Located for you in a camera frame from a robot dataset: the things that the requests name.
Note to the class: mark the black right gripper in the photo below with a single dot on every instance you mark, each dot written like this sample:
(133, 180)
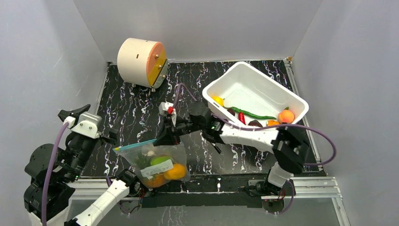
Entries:
(170, 131)

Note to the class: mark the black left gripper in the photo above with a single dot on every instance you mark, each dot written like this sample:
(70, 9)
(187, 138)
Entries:
(112, 135)

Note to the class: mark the toy mushroom slice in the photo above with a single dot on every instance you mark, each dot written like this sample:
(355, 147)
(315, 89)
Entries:
(150, 153)

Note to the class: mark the green toy leaf vegetable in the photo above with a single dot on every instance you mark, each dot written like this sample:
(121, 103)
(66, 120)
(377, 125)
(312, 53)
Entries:
(159, 159)

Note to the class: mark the clear blue zip top bag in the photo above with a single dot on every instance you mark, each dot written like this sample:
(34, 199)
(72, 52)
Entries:
(176, 152)

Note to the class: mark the toy orange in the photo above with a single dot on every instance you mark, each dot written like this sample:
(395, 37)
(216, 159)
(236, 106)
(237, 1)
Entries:
(176, 173)

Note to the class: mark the orange toy pineapple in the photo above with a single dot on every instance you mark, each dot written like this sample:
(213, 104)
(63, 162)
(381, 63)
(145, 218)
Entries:
(142, 161)

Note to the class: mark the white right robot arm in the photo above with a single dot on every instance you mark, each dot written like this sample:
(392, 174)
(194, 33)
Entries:
(284, 141)

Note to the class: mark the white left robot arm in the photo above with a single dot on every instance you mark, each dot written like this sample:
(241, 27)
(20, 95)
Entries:
(52, 167)

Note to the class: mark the black and silver pen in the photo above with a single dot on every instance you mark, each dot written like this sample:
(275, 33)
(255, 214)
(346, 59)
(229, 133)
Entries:
(216, 148)

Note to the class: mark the yellow toy lemon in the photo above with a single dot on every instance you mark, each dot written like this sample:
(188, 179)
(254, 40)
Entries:
(218, 100)

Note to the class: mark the small dark toy fruit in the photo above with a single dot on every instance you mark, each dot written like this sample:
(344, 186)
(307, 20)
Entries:
(231, 111)

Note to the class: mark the green toy chili pepper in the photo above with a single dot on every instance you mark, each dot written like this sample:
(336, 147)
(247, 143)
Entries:
(252, 114)

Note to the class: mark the red toy chili pepper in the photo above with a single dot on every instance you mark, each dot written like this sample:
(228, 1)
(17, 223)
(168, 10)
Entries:
(241, 118)

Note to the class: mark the cream cylindrical container orange lid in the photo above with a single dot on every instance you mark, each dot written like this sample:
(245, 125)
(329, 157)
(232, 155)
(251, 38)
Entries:
(142, 62)

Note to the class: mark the dark red toy plum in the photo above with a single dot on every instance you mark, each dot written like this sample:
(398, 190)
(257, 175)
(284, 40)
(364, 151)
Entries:
(255, 123)

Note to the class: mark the white plastic bin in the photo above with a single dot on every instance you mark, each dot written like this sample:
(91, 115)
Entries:
(246, 88)

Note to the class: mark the orange toy carrot piece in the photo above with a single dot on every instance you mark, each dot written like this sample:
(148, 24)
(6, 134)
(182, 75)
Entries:
(272, 122)

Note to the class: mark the toy peach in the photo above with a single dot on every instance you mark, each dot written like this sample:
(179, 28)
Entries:
(286, 116)

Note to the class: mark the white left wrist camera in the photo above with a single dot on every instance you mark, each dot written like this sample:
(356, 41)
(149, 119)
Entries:
(85, 124)

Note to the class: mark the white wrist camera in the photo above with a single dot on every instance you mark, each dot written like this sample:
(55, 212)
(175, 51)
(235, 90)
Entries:
(167, 109)
(85, 124)

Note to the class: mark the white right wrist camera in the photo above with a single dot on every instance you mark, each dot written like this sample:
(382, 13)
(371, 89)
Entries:
(167, 109)

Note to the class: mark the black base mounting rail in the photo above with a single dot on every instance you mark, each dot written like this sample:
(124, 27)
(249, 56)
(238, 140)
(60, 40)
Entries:
(213, 190)

